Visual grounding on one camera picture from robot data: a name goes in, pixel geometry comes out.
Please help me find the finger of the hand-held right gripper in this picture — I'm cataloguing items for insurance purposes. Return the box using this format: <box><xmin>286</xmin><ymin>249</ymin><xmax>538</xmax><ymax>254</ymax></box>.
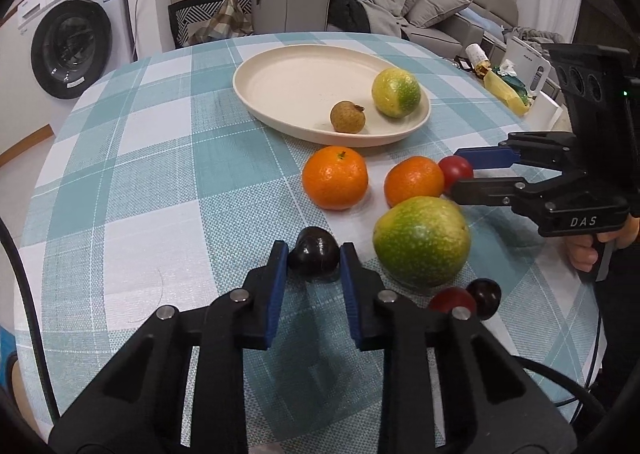
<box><xmin>454</xmin><ymin>131</ymin><xmax>576</xmax><ymax>171</ymax></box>
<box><xmin>450</xmin><ymin>171</ymin><xmax>581</xmax><ymax>212</ymax></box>

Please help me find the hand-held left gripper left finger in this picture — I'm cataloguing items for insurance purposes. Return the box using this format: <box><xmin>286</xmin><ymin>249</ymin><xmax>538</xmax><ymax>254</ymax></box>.
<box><xmin>47</xmin><ymin>240</ymin><xmax>290</xmax><ymax>454</ymax></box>

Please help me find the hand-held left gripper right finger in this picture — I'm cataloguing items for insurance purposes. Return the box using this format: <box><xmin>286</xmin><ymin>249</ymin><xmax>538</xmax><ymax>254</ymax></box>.
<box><xmin>340</xmin><ymin>243</ymin><xmax>578</xmax><ymax>454</ymax></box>

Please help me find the red cherry tomato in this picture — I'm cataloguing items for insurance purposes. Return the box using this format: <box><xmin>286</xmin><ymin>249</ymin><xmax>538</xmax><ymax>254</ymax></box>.
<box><xmin>438</xmin><ymin>155</ymin><xmax>474</xmax><ymax>196</ymax></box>
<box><xmin>428</xmin><ymin>287</ymin><xmax>478</xmax><ymax>317</ymax></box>

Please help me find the dark purple cherry tomato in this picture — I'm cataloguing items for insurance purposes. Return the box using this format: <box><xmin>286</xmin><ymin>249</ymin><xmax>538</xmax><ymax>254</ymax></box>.
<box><xmin>287</xmin><ymin>227</ymin><xmax>342</xmax><ymax>280</ymax></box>
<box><xmin>466</xmin><ymin>278</ymin><xmax>502</xmax><ymax>321</ymax></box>

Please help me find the orange mandarin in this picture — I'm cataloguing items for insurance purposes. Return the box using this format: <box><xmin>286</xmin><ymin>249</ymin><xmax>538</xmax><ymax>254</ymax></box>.
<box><xmin>383</xmin><ymin>157</ymin><xmax>446</xmax><ymax>208</ymax></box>
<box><xmin>301</xmin><ymin>145</ymin><xmax>369</xmax><ymax>211</ymax></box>

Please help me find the large green passion fruit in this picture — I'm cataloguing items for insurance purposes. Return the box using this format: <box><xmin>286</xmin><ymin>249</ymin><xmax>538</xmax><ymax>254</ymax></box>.
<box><xmin>372</xmin><ymin>196</ymin><xmax>472</xmax><ymax>287</ymax></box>

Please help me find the cream oval plate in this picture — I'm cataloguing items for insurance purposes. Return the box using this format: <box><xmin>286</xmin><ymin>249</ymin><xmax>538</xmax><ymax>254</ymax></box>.
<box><xmin>232</xmin><ymin>43</ymin><xmax>432</xmax><ymax>148</ymax></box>

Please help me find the person's right hand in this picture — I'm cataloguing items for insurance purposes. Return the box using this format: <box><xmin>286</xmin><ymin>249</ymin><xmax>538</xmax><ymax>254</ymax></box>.
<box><xmin>565</xmin><ymin>237</ymin><xmax>597</xmax><ymax>273</ymax></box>

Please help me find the white box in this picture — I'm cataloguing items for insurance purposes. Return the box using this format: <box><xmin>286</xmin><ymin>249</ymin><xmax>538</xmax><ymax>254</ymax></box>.
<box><xmin>527</xmin><ymin>92</ymin><xmax>566</xmax><ymax>130</ymax></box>

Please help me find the yellow plastic bag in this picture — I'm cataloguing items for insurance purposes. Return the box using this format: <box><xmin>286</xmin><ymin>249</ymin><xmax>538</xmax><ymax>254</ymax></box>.
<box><xmin>482</xmin><ymin>69</ymin><xmax>531</xmax><ymax>116</ymax></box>

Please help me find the green packet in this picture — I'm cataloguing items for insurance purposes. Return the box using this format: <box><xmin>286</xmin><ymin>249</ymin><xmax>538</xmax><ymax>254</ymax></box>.
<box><xmin>500</xmin><ymin>69</ymin><xmax>526</xmax><ymax>95</ymax></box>

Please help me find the white bottle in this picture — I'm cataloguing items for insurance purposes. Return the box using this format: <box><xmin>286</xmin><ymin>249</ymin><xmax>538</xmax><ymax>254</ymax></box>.
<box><xmin>465</xmin><ymin>43</ymin><xmax>490</xmax><ymax>80</ymax></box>

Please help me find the white standing device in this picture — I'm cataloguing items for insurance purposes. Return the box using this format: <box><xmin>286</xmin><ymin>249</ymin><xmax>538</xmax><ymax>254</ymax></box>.
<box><xmin>505</xmin><ymin>34</ymin><xmax>551</xmax><ymax>98</ymax></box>

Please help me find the small green passion fruit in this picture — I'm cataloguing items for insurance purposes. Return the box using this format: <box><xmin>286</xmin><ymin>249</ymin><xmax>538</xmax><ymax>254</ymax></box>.
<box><xmin>371</xmin><ymin>68</ymin><xmax>422</xmax><ymax>119</ymax></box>

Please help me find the crumpled grey cloth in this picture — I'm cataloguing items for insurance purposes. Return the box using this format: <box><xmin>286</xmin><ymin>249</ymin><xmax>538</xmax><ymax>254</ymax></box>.
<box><xmin>515</xmin><ymin>27</ymin><xmax>566</xmax><ymax>44</ymax></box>

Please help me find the brown longan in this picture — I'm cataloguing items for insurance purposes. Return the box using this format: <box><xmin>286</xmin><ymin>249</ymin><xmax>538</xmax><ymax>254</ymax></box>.
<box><xmin>330</xmin><ymin>101</ymin><xmax>367</xmax><ymax>134</ymax></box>

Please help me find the grey jacket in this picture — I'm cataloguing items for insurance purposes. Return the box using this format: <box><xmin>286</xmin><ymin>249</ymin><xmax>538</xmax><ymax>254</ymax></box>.
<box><xmin>345</xmin><ymin>0</ymin><xmax>411</xmax><ymax>38</ymax></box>

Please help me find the person's dark clothing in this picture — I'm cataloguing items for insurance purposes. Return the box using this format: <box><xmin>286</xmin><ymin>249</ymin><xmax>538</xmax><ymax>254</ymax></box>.
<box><xmin>595</xmin><ymin>234</ymin><xmax>640</xmax><ymax>410</ymax></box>

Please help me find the grey sofa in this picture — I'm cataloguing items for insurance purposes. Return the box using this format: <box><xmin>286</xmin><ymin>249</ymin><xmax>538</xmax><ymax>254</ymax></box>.
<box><xmin>250</xmin><ymin>0</ymin><xmax>521</xmax><ymax>55</ymax></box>

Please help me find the plaid cloth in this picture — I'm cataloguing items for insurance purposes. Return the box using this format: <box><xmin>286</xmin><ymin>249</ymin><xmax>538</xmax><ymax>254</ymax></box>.
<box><xmin>187</xmin><ymin>0</ymin><xmax>253</xmax><ymax>45</ymax></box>

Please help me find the black patterned chair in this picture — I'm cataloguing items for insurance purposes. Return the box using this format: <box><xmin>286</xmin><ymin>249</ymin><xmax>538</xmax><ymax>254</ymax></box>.
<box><xmin>167</xmin><ymin>0</ymin><xmax>253</xmax><ymax>50</ymax></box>

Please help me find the white washing machine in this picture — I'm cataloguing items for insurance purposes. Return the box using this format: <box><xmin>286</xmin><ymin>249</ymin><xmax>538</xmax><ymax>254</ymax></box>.
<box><xmin>17</xmin><ymin>0</ymin><xmax>136</xmax><ymax>101</ymax></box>

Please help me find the black cable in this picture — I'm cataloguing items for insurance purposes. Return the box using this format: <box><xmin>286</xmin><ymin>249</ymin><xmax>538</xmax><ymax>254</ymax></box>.
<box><xmin>520</xmin><ymin>304</ymin><xmax>608</xmax><ymax>417</ymax></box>
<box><xmin>0</xmin><ymin>217</ymin><xmax>61</xmax><ymax>427</ymax></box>

